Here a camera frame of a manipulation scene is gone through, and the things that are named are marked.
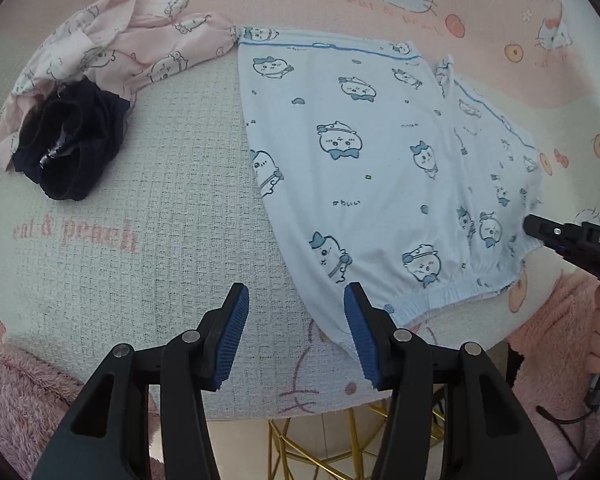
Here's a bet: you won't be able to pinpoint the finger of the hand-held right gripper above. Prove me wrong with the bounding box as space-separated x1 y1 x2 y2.
523 214 583 258

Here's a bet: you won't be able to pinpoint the pink cream cat print blanket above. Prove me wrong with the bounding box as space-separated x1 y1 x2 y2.
0 0 600 423

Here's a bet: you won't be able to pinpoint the pink fluffy robe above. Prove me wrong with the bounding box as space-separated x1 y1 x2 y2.
0 345 161 480

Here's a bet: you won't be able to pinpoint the pink cartoon print garment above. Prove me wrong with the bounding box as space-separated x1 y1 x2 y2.
0 0 238 171

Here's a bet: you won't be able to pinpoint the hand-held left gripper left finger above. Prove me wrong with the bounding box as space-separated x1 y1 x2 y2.
32 282 251 480

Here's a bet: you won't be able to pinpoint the black garment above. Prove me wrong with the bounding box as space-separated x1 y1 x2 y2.
12 81 132 202

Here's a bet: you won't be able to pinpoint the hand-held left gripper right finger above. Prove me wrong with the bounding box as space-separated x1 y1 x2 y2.
343 282 558 480

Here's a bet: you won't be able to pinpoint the black cable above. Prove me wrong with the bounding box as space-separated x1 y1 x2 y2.
535 402 593 461

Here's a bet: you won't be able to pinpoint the light blue cartoon print pants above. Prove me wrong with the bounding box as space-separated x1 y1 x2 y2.
235 25 546 358

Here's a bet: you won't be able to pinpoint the gold wire table frame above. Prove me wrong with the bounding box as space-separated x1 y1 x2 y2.
267 395 451 480

